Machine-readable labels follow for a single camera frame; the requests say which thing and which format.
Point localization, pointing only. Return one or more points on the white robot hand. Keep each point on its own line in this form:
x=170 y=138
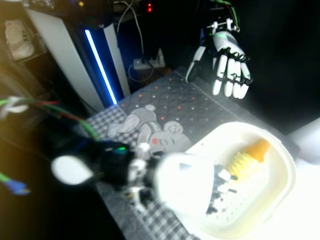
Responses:
x=225 y=41
x=185 y=182

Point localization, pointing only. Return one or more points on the yellow swirl ice cream toy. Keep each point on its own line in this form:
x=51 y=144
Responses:
x=258 y=150

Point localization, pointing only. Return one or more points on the white perforated basket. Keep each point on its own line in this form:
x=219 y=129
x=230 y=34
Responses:
x=270 y=195

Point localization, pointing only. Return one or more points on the grey quilt with printed bear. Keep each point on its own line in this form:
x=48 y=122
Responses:
x=175 y=100

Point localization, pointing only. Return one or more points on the black device with red lights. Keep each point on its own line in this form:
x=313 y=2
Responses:
x=149 y=7

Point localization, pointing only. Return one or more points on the white power strip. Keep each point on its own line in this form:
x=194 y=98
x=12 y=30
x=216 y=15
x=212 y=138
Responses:
x=140 y=64

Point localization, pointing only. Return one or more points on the black box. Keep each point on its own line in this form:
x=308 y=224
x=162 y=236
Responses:
x=75 y=12

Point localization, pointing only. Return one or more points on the white tower with blue light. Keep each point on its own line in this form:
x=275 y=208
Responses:
x=62 y=55

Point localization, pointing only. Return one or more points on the white shoe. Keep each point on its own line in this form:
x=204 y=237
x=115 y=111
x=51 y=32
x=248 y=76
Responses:
x=18 y=42

